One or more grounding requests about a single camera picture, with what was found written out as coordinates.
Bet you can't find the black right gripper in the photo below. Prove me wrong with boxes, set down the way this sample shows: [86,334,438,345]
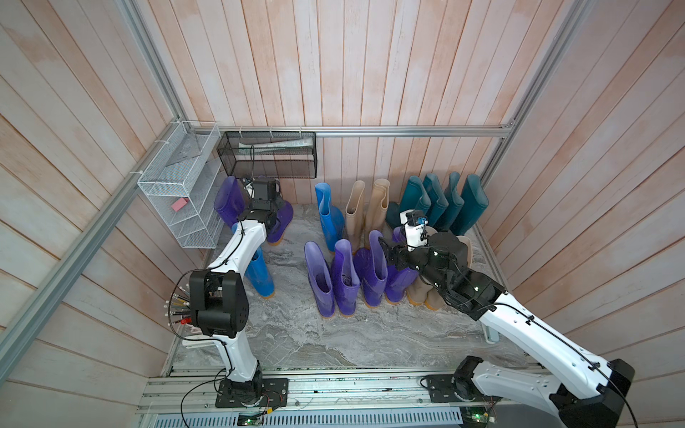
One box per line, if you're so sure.
[380,228,451,297]

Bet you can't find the large beige boot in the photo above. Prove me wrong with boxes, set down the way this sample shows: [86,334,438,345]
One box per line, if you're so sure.
[424,235,473,311]

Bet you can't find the large purple boot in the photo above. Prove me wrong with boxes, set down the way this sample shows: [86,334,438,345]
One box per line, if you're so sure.
[382,226,419,303]

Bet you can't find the large blue boot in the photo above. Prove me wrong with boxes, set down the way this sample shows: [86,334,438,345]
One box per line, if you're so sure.
[315,183,344,251]

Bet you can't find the small blue boot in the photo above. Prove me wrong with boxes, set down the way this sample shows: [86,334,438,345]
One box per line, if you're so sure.
[229,222,275,299]

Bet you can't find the lilac purple boot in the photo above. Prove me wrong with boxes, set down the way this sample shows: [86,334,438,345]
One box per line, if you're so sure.
[353,230,388,308]
[304,241,335,319]

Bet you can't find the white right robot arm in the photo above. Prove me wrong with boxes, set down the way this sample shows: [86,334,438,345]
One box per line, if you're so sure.
[381,232,635,427]

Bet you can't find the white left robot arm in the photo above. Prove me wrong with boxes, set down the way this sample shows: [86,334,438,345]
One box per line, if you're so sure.
[183,178,280,408]

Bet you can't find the pink eraser block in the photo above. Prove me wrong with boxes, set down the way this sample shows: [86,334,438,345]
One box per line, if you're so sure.
[171,197,189,212]

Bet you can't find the pencil bundle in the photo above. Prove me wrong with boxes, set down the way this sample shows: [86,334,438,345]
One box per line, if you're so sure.
[163,285,191,326]

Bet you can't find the vented grille strip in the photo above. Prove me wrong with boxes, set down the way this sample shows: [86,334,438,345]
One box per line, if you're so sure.
[151,407,464,427]

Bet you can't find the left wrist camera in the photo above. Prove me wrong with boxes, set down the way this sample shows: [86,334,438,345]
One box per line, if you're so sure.
[242,178,253,197]

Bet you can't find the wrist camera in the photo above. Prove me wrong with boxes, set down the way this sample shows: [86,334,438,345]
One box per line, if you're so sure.
[242,178,253,197]
[400,210,428,251]

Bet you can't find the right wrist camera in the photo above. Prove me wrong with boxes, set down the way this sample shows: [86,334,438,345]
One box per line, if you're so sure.
[400,210,428,251]

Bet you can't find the black mesh wall basket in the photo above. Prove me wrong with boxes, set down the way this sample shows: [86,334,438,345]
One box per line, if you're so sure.
[217,130,319,179]

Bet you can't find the white wire wall shelf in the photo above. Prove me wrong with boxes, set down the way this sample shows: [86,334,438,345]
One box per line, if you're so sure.
[137,121,221,249]

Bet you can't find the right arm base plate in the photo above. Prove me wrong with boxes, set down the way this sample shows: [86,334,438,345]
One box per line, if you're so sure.
[419,374,502,403]

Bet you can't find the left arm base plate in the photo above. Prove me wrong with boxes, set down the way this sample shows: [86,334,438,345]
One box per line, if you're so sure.
[215,378,289,409]

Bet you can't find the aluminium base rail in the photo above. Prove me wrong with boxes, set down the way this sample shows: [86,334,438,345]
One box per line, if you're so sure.
[136,367,454,415]

